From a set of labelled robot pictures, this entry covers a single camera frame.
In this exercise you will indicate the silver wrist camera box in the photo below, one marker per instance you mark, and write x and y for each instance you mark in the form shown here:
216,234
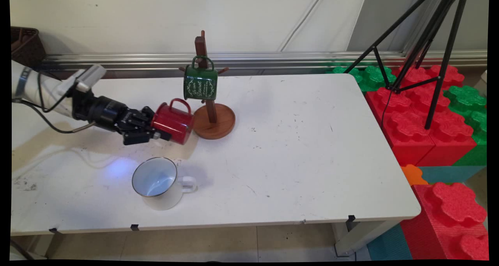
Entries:
87,75

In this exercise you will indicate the brown wooden mug tree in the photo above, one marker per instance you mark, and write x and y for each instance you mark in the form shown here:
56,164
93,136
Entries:
218,122

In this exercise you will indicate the teal foam block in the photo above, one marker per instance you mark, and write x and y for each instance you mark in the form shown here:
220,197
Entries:
390,244
448,174

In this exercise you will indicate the red foam building block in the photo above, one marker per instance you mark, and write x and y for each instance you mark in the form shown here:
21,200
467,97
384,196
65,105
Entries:
448,219
417,125

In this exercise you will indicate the brown wicker basket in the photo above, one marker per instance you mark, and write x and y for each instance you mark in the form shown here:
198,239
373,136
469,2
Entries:
25,44

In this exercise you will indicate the green enamel mug white print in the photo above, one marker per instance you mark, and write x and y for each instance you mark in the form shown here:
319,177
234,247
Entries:
200,83

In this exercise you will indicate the red enamel mug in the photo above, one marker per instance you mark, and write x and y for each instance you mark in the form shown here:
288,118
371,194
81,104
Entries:
175,122

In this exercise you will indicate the white table leg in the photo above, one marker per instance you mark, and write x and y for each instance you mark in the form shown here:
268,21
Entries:
358,236

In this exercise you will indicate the aluminium wall rail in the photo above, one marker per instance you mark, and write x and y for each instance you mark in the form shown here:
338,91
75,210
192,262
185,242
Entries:
273,59

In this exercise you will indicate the black tripod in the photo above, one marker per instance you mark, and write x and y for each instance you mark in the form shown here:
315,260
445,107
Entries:
423,44

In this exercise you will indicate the green foam building block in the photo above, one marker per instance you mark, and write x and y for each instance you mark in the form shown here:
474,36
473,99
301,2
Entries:
468,102
370,77

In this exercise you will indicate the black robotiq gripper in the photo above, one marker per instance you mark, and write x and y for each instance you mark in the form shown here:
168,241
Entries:
109,114

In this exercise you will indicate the orange foam piece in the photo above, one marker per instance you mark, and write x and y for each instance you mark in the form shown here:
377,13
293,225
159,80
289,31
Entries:
413,175

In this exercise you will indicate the black table edge clip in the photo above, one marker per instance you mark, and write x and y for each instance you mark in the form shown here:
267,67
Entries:
135,227
351,219
53,231

